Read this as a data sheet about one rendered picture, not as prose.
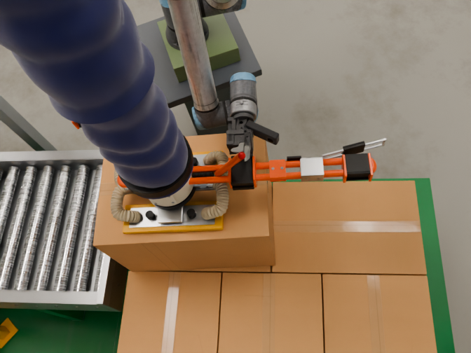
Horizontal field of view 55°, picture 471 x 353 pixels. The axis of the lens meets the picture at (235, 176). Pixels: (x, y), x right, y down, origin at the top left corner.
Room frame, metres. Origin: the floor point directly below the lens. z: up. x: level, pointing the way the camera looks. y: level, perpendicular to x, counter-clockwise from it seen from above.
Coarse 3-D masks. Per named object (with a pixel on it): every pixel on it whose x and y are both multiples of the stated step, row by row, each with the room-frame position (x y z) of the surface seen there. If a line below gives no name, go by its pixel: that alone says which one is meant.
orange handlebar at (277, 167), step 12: (204, 168) 0.67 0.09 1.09; (216, 168) 0.66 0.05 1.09; (264, 168) 0.61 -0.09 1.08; (276, 168) 0.59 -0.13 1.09; (120, 180) 0.72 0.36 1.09; (192, 180) 0.64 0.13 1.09; (204, 180) 0.63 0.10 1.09; (216, 180) 0.62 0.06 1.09; (264, 180) 0.57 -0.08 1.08; (276, 180) 0.57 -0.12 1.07
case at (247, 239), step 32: (256, 160) 0.71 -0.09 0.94; (256, 192) 0.60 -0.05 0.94; (96, 224) 0.66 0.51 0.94; (224, 224) 0.52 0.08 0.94; (256, 224) 0.49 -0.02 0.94; (128, 256) 0.57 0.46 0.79; (160, 256) 0.54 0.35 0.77; (192, 256) 0.51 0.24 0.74; (224, 256) 0.48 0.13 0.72; (256, 256) 0.45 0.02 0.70
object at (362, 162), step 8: (344, 160) 0.55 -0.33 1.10; (352, 160) 0.54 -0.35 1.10; (360, 160) 0.53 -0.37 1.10; (368, 160) 0.52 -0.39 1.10; (344, 168) 0.52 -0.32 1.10; (352, 168) 0.51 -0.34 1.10; (360, 168) 0.51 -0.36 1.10; (368, 168) 0.50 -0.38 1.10; (344, 176) 0.50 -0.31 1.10; (352, 176) 0.50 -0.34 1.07; (360, 176) 0.49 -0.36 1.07; (368, 176) 0.49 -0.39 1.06
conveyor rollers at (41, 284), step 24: (0, 168) 1.30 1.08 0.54; (48, 168) 1.21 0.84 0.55; (24, 192) 1.12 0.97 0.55; (48, 192) 1.10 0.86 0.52; (96, 192) 1.01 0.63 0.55; (0, 216) 1.03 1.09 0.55; (24, 216) 1.01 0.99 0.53; (72, 216) 0.92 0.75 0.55; (0, 240) 0.93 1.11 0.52; (48, 240) 0.84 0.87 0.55; (72, 240) 0.82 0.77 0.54; (24, 264) 0.77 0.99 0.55; (48, 264) 0.74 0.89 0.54; (0, 288) 0.70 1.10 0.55; (24, 288) 0.67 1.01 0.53; (96, 288) 0.57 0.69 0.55
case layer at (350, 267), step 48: (288, 192) 0.73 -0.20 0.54; (336, 192) 0.66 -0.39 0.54; (384, 192) 0.60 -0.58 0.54; (288, 240) 0.52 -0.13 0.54; (336, 240) 0.46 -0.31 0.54; (384, 240) 0.40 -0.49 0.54; (144, 288) 0.51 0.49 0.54; (192, 288) 0.45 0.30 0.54; (240, 288) 0.39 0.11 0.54; (288, 288) 0.34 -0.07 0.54; (336, 288) 0.28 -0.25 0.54; (384, 288) 0.23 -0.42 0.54; (144, 336) 0.33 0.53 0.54; (192, 336) 0.27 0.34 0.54; (240, 336) 0.22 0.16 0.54; (288, 336) 0.17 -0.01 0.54; (336, 336) 0.12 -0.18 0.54; (384, 336) 0.07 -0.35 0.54; (432, 336) 0.02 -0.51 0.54
